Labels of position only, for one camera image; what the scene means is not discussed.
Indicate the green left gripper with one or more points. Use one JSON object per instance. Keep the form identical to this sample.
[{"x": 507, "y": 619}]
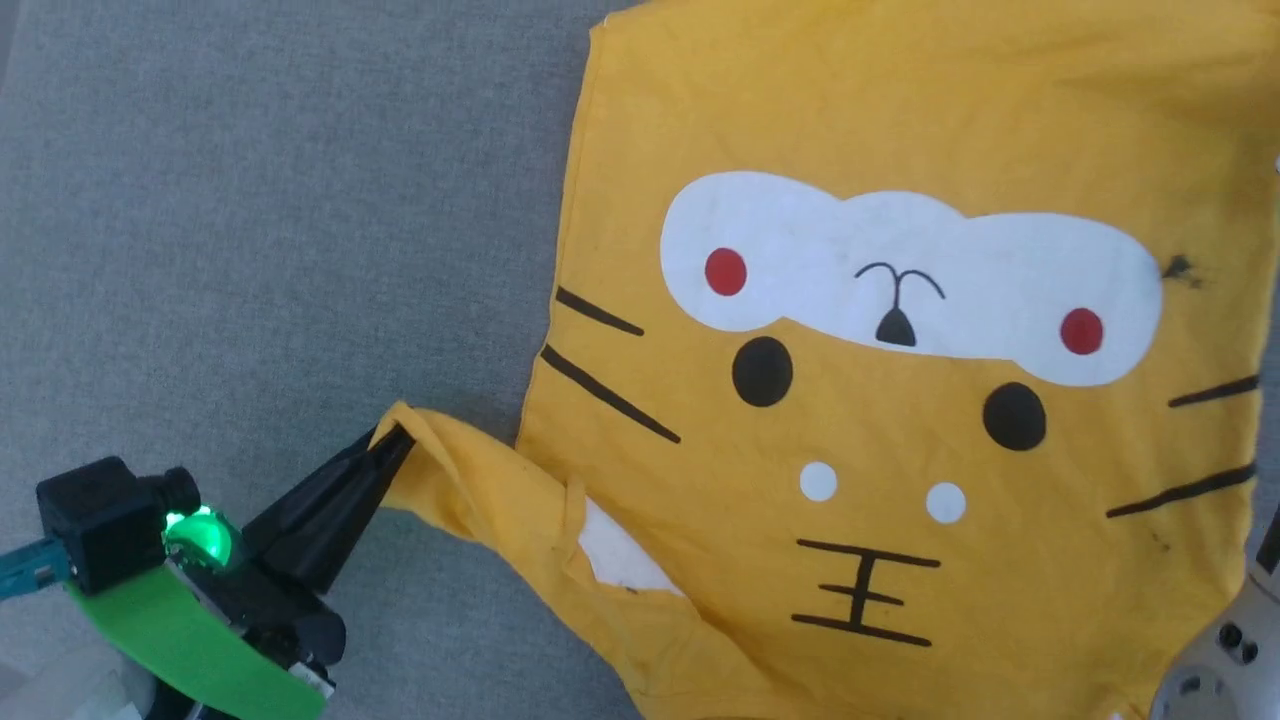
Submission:
[{"x": 200, "y": 640}]

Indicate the yellow cat-face T-shirt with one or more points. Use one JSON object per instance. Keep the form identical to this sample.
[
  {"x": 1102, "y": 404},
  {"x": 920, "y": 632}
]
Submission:
[{"x": 900, "y": 450}]

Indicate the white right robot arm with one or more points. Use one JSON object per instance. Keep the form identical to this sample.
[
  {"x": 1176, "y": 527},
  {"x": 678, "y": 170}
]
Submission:
[{"x": 1230, "y": 650}]

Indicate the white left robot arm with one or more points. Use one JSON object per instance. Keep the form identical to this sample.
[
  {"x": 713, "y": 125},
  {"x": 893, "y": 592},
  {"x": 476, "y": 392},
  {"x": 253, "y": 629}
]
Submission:
[{"x": 60, "y": 690}]

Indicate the grey fabric sofa seat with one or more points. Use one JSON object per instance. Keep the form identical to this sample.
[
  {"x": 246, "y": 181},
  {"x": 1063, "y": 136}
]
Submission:
[{"x": 250, "y": 200}]

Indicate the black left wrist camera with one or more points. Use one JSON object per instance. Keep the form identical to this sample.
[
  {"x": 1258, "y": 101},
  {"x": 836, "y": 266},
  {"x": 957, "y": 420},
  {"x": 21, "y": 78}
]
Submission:
[{"x": 100, "y": 520}]

